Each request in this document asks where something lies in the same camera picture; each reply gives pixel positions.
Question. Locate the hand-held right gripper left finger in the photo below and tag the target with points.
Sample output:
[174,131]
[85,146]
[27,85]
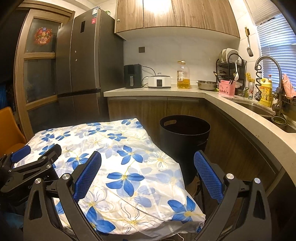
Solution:
[87,173]

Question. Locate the steel bowl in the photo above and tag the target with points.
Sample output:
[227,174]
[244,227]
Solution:
[207,85]

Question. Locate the steel faucet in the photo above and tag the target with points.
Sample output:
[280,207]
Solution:
[266,56]

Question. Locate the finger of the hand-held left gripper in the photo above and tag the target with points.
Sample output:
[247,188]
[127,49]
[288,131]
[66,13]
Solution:
[20,151]
[52,153]

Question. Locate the orange chair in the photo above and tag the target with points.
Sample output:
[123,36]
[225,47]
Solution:
[9,125]

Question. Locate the blue cloth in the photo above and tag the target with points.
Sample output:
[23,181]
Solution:
[13,217]

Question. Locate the pink cloth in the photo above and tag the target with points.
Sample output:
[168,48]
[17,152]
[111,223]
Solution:
[289,85]

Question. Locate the blue floral tablecloth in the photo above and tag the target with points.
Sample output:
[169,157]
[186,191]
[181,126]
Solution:
[129,162]

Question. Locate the red round door decoration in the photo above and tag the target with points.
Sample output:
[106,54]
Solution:
[43,35]

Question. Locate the black air fryer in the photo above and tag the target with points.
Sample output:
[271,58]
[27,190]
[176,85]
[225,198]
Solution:
[133,76]

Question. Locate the black dish rack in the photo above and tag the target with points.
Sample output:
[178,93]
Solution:
[225,69]

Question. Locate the beige kitchen countertop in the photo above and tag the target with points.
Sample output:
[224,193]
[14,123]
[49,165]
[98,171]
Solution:
[138,92]

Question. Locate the dark wall switch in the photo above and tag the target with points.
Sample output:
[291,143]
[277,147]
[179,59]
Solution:
[142,49]

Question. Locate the white spoon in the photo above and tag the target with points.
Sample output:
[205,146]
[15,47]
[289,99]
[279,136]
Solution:
[236,75]

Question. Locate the hanging metal spatula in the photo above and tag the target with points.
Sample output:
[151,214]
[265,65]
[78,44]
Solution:
[250,52]

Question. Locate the black trash bin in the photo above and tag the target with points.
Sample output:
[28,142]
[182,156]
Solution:
[185,148]

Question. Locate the wooden upper cabinet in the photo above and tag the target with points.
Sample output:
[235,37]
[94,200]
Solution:
[185,16]

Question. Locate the wooden glass door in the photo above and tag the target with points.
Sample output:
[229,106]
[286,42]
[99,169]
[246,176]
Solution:
[39,76]

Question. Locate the steel sink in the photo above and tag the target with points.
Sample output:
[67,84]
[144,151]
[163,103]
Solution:
[254,109]

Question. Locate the wooden lower cabinet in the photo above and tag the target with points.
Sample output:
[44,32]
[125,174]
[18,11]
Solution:
[138,109]

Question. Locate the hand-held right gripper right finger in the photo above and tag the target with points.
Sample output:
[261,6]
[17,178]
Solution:
[208,176]

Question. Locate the red star can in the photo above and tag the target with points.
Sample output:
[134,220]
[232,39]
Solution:
[251,92]

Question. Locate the white electric cooker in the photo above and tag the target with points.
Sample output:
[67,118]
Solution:
[159,82]

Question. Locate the small round sink dish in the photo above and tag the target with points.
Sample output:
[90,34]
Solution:
[279,121]

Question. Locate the dark grey refrigerator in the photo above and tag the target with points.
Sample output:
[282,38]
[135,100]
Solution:
[87,58]

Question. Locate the white plate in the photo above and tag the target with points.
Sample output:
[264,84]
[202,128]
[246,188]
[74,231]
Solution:
[232,53]
[222,55]

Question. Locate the pink utensil holder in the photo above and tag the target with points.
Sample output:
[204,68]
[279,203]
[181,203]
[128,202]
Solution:
[226,90]

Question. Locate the yellow detergent bottle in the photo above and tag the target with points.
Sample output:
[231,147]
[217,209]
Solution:
[267,92]

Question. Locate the wooden cabinet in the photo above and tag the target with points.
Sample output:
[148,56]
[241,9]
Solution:
[138,109]
[185,16]

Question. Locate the window blind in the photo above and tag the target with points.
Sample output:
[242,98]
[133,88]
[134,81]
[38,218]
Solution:
[277,41]

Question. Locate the cooking oil bottle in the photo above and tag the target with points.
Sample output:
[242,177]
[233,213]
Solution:
[183,81]

